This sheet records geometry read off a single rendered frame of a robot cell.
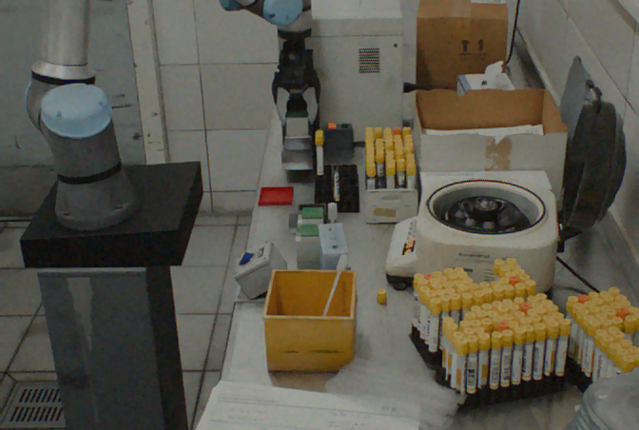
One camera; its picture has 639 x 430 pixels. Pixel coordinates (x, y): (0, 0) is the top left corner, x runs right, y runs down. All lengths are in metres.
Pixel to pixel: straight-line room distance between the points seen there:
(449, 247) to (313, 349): 0.30
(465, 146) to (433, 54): 0.67
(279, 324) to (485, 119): 0.88
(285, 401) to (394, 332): 0.25
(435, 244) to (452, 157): 0.35
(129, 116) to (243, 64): 0.46
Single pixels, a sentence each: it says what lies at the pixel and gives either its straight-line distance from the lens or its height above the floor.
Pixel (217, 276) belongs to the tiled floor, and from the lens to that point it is 3.39.
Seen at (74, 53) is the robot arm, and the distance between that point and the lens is 1.84.
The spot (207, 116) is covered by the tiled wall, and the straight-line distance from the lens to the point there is 3.63.
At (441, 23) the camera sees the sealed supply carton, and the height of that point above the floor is 1.04.
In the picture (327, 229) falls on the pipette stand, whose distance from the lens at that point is 1.64.
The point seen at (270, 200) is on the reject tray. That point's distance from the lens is 1.95.
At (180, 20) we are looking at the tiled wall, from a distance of 3.52.
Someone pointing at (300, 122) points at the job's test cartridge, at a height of 0.98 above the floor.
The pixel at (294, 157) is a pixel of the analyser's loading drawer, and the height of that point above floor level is 0.92.
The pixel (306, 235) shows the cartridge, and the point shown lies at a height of 0.94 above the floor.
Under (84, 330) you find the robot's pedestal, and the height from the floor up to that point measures 0.74.
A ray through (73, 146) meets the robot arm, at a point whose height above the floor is 1.10.
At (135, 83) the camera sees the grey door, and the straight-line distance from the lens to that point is 3.57.
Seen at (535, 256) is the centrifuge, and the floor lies 0.97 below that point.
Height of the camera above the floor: 1.77
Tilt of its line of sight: 27 degrees down
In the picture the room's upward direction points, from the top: 2 degrees counter-clockwise
